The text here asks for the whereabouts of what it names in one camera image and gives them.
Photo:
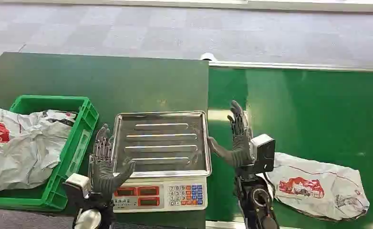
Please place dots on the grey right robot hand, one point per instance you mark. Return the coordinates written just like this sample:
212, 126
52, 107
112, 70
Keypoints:
240, 148

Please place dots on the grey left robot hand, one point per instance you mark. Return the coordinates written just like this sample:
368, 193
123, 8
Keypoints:
106, 177

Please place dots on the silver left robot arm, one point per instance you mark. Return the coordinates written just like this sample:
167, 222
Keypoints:
90, 215

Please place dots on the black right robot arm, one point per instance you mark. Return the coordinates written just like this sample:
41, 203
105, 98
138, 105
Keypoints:
256, 199

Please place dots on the green plastic crate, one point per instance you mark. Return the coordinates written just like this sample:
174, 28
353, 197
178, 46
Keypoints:
65, 151

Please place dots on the white electronic weighing scale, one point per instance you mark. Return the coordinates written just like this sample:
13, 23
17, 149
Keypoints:
162, 159

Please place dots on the green conveyor belt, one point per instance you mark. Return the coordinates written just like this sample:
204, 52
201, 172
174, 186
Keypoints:
300, 142

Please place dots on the grey parcel bag black print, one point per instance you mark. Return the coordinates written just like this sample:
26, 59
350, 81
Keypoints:
60, 116

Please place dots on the grey parcel bag red print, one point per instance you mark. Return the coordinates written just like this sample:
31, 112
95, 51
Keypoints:
316, 186
16, 151

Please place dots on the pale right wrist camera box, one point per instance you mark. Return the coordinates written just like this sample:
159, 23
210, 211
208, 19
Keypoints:
263, 151

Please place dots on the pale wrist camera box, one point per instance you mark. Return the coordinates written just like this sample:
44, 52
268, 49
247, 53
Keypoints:
76, 186
263, 151

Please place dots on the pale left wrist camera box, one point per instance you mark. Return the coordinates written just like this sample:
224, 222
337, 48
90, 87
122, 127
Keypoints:
76, 186

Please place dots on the silver conveyor side rail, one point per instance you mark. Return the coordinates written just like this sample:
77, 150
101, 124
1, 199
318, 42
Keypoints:
297, 65

